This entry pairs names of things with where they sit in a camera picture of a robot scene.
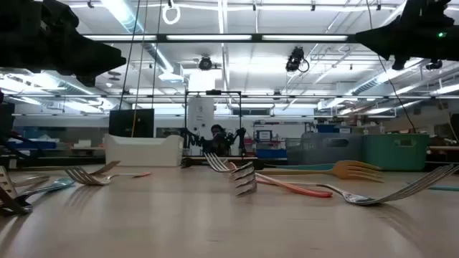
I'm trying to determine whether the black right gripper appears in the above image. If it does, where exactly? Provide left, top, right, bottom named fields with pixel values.
left=353, top=0, right=431, bottom=71

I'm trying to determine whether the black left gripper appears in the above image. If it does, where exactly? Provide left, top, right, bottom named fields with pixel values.
left=39, top=27, right=127, bottom=86

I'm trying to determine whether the black overhead rig bar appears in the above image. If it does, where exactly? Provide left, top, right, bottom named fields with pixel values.
left=81, top=33, right=356, bottom=43

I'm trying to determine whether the black monitor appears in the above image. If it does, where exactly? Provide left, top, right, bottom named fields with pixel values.
left=108, top=108, right=156, bottom=138

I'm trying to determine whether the white plastic bin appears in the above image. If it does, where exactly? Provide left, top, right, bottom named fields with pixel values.
left=103, top=133, right=184, bottom=168

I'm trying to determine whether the blue box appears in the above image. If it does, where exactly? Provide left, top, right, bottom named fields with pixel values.
left=316, top=123, right=340, bottom=134

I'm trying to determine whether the round black ceiling fixture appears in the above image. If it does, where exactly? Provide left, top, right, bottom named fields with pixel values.
left=198, top=54, right=214, bottom=71

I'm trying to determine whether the blue storage bin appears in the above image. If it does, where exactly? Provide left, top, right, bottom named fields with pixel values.
left=255, top=148, right=288, bottom=159
left=6, top=139, right=57, bottom=151

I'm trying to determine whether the white panel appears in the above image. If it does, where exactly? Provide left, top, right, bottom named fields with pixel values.
left=186, top=96, right=215, bottom=156

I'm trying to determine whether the teal plastic bin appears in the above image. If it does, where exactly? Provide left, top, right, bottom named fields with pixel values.
left=361, top=133, right=430, bottom=172

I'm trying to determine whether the wooden background table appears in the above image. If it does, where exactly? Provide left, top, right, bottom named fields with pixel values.
left=428, top=144, right=459, bottom=152

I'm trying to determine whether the grey translucent plastic bin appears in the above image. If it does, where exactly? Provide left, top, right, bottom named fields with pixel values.
left=286, top=131, right=365, bottom=166

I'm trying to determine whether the person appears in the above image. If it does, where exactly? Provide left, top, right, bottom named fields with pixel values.
left=209, top=123, right=227, bottom=156

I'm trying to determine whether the silver metal fork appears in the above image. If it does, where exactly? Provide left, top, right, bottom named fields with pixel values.
left=0, top=165, right=51, bottom=204

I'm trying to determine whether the thin black hanging cable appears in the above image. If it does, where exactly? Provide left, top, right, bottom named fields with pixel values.
left=151, top=0, right=163, bottom=110
left=119, top=0, right=141, bottom=110

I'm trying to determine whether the long black hanging cable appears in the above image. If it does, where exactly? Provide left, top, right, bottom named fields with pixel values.
left=365, top=0, right=418, bottom=134

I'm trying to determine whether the white cable loop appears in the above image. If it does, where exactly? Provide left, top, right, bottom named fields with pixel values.
left=161, top=2, right=181, bottom=26

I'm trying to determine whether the black overhead camera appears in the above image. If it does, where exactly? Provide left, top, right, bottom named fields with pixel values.
left=285, top=45, right=310, bottom=74

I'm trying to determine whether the black background rig frame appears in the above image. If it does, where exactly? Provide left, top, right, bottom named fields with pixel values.
left=184, top=90, right=242, bottom=158

